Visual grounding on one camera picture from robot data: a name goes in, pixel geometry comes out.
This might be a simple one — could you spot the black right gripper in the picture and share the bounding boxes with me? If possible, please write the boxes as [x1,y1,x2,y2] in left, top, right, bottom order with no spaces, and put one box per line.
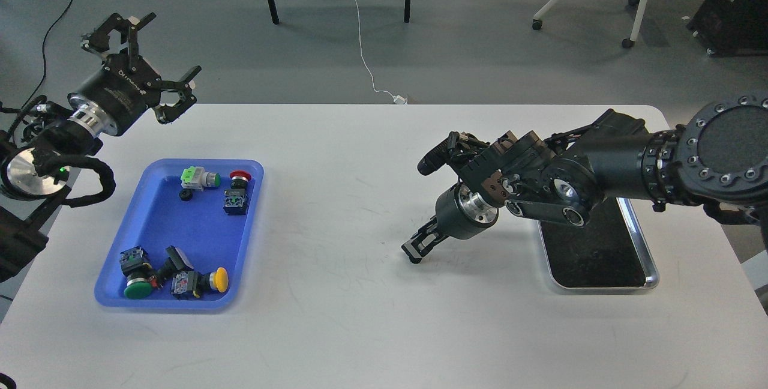
[401,184,499,264]

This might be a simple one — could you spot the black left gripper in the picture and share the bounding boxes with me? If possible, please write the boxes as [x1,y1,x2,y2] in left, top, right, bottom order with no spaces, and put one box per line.
[67,12,202,137]

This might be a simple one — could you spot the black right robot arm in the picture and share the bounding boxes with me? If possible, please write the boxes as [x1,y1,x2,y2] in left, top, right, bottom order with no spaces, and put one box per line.
[401,91,767,264]

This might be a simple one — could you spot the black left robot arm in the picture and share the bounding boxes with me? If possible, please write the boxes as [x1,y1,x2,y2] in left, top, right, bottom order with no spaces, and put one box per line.
[1,13,201,282]

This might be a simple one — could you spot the blue plastic tray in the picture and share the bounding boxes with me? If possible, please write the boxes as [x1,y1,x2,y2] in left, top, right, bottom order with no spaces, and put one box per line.
[94,158,264,313]

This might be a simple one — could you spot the silver metal tray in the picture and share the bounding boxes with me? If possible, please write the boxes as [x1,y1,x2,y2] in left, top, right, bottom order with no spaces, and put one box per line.
[539,198,660,294]

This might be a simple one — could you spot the black cabinet on casters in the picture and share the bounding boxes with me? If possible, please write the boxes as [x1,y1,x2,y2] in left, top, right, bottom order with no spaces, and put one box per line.
[686,0,767,57]

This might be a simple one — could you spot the black cable on floor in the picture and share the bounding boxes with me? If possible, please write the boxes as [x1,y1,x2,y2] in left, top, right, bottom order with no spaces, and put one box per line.
[18,0,145,113]

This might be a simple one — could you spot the green push button switch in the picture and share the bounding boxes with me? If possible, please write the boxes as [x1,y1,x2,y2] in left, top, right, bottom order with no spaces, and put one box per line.
[180,166,221,190]

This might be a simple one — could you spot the red push button switch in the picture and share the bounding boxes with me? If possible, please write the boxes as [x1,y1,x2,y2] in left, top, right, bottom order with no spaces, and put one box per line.
[223,170,252,216]

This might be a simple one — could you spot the green mushroom button switch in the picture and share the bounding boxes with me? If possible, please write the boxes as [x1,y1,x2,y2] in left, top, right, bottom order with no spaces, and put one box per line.
[119,246,156,300]

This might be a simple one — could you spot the black selector switch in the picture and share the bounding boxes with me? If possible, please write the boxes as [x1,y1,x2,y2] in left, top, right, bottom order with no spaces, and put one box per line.
[156,245,194,283]

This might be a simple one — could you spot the yellow push button switch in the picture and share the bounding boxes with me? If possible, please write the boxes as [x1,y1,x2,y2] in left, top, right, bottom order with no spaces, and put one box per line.
[170,267,229,300]

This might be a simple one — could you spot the white cable on floor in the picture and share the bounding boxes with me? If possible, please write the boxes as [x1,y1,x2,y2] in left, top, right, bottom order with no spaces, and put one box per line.
[346,0,409,105]

